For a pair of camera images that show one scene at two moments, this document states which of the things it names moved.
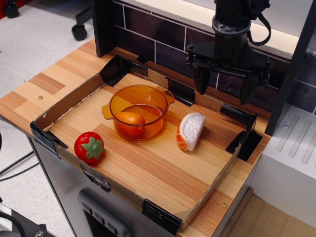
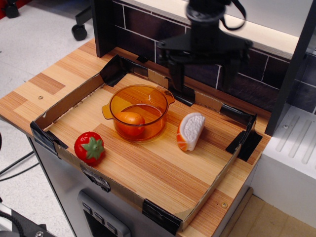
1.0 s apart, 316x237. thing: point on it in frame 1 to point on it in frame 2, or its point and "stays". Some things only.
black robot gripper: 230,51 to 206,44
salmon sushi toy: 189,130 stays
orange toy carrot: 129,123 stays
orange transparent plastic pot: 138,111 stays
